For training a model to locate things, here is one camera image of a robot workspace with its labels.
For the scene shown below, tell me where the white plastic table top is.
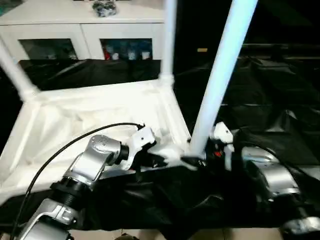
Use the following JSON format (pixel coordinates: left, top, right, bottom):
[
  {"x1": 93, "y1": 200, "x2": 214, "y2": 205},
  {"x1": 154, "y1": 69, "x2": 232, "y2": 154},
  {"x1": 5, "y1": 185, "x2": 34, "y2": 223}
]
[{"x1": 0, "y1": 76, "x2": 208, "y2": 201}]

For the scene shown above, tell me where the black plastic mat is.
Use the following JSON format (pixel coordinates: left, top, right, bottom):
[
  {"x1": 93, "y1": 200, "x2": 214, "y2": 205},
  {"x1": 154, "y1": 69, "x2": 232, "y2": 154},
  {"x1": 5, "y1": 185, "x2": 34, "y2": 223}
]
[{"x1": 0, "y1": 56, "x2": 320, "y2": 233}]

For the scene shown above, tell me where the dark metal rod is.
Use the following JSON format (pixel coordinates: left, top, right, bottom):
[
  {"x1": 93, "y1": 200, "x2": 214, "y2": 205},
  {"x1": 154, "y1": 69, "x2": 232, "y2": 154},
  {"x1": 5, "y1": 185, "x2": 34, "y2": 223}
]
[{"x1": 241, "y1": 42, "x2": 320, "y2": 51}]

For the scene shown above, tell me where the white cabinet with glass doors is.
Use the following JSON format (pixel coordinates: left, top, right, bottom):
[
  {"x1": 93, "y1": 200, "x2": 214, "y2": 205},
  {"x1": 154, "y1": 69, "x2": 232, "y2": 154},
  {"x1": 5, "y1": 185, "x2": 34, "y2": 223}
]
[{"x1": 0, "y1": 0, "x2": 167, "y2": 61}]

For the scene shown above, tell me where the clear bag of black parts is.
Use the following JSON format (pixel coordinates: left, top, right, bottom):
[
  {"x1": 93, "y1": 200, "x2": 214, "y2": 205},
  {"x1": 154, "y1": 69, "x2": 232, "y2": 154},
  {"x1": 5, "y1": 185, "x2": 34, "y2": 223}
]
[{"x1": 91, "y1": 0, "x2": 118, "y2": 18}]

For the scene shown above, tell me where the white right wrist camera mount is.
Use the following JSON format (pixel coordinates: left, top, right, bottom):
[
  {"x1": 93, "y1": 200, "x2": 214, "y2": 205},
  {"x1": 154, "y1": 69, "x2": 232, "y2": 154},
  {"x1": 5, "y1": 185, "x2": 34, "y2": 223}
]
[{"x1": 212, "y1": 121, "x2": 236, "y2": 172}]

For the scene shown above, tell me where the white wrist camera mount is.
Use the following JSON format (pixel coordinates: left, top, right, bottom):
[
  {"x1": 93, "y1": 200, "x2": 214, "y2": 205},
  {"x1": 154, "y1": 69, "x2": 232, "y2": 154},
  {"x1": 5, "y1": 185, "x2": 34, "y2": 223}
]
[
  {"x1": 122, "y1": 126, "x2": 157, "y2": 171},
  {"x1": 212, "y1": 121, "x2": 236, "y2": 172}
]

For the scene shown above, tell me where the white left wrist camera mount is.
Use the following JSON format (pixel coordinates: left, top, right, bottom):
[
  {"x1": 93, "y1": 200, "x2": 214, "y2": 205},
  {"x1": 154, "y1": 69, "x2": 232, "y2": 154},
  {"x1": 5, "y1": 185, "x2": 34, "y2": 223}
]
[{"x1": 122, "y1": 126, "x2": 157, "y2": 171}]

